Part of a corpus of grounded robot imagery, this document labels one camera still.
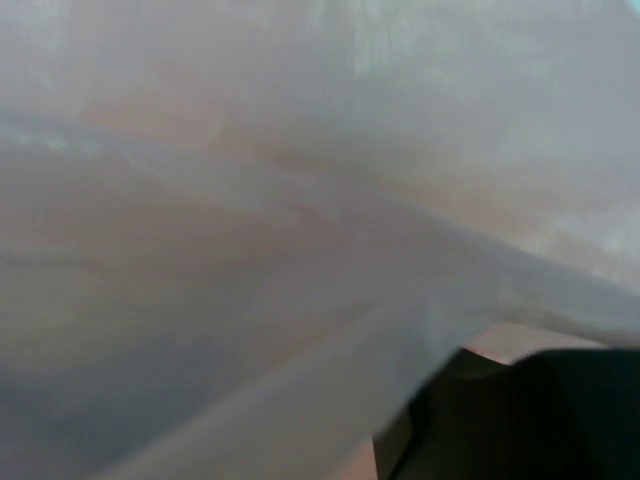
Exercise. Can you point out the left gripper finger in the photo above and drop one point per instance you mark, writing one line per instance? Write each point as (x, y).
(557, 414)

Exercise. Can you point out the pink plastic bag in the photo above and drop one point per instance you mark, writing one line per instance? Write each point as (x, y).
(237, 237)

